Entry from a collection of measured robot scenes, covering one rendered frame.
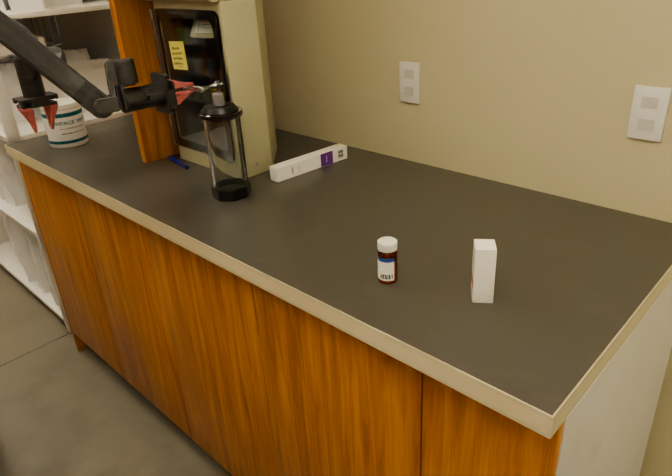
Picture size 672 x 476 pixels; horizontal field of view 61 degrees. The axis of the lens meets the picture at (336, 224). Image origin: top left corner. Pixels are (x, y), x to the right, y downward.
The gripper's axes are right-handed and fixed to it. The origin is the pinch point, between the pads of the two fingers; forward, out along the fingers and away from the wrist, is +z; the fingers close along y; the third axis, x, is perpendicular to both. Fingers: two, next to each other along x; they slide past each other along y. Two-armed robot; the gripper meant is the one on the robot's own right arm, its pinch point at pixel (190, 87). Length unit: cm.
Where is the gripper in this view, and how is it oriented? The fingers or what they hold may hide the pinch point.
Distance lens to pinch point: 161.0
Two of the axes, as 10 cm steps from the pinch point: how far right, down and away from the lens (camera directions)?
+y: -0.5, -9.1, -4.2
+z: 6.9, -3.4, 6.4
